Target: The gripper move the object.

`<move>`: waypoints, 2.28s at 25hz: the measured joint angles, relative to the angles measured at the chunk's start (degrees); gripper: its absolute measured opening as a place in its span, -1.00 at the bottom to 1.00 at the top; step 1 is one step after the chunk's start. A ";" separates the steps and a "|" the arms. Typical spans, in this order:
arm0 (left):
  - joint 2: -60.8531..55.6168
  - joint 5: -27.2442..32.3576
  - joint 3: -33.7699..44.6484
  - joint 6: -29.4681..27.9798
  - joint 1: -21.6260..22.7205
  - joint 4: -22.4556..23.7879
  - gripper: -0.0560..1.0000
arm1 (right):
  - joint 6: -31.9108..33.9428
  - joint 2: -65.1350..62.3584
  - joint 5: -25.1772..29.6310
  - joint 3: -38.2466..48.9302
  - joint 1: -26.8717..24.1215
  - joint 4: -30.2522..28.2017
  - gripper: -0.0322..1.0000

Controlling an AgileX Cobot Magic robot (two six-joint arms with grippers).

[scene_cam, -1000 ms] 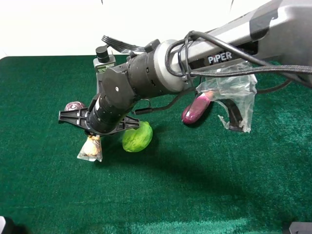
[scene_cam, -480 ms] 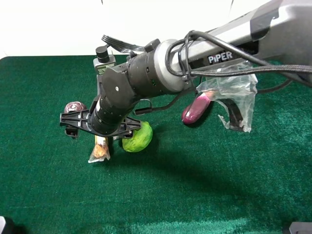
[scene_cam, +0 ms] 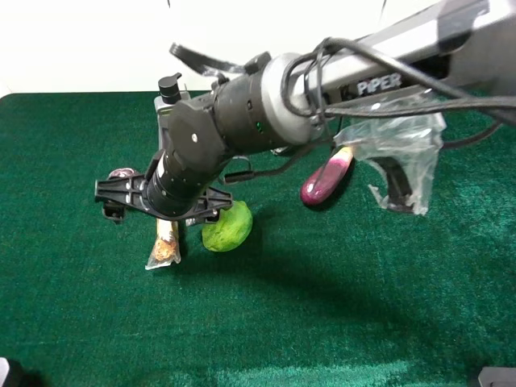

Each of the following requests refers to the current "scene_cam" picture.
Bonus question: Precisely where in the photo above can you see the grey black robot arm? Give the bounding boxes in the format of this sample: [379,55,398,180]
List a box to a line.
[94,1,515,264]

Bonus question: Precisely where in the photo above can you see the grey object bottom right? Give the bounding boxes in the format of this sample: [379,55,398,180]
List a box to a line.
[478,367,516,387]

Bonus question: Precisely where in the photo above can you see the clear snack packet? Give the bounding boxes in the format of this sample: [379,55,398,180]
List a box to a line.
[145,219,181,270]

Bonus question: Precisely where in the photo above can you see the clear plastic wrap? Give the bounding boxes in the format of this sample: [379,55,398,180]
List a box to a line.
[334,114,447,215]

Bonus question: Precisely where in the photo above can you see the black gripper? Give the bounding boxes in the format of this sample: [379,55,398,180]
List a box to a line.
[94,149,233,256]

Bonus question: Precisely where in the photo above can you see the green lime fruit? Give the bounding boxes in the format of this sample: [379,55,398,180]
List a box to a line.
[202,201,253,252]

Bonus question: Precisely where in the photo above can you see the purple eggplant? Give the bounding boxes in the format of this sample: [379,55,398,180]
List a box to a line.
[300,147,353,206]

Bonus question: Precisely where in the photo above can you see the grey pump bottle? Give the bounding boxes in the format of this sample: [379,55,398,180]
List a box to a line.
[154,73,190,151]

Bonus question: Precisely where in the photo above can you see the green velvet table cloth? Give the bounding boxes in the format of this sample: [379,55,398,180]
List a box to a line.
[1,94,515,386]

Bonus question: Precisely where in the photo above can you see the dark purple round ball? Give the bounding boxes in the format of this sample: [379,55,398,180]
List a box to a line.
[108,168,139,179]

